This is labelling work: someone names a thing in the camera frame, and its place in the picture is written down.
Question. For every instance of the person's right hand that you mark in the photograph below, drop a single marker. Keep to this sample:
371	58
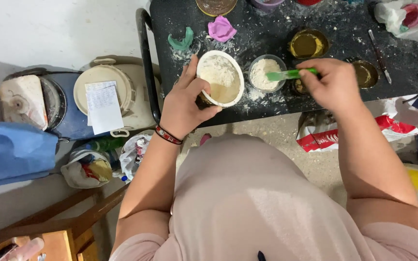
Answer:
330	85

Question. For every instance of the purple cup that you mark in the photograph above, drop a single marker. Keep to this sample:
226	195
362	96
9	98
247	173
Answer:
267	4

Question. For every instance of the person's right fingers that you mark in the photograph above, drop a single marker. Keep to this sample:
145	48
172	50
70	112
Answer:
308	78

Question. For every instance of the green silicone mould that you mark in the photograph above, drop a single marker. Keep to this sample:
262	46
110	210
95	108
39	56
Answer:
181	40

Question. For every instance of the clear cup of powder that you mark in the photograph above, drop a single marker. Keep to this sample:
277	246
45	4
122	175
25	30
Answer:
266	74

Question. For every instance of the clear plastic bag with items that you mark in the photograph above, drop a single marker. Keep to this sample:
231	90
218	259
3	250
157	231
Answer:
410	18

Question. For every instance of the brown round lid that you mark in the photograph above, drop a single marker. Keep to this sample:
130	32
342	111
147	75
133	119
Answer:
216	6

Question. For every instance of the green plastic bottle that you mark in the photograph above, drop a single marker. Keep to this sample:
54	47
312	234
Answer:
105	144

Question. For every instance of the crumpled bag of trash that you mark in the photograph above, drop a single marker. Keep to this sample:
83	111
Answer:
87	168

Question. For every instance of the beige plastic canister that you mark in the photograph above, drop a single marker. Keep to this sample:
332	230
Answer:
118	94

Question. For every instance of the white paper note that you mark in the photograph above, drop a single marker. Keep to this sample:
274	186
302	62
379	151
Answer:
103	107

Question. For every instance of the pink silicone mould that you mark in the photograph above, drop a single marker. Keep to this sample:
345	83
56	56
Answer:
221	29

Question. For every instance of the metal wax knife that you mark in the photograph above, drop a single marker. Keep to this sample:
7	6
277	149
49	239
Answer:
379	56

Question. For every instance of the white rubber mixing bowl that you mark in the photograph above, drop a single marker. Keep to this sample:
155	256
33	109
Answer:
220	78

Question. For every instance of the red round container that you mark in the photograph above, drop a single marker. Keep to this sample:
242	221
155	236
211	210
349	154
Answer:
308	2

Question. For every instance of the person's beige shirt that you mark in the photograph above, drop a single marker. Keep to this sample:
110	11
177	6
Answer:
263	203

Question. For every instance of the red white plastic bag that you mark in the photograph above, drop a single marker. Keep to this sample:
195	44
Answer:
339	134

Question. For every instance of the wooden furniture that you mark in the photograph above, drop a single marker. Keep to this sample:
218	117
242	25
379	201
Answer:
49	228

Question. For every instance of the person's left hand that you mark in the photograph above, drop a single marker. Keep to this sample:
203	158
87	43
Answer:
181	108

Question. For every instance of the blue cloth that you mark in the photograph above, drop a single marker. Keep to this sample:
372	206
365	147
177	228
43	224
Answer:
13	154

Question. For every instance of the blue bucket with plaster block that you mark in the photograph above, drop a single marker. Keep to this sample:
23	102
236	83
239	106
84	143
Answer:
38	103

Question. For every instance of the green plastic spatula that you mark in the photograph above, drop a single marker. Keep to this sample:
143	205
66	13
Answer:
285	75

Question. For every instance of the white crumpled plastic bag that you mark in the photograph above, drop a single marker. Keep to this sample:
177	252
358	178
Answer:
134	154

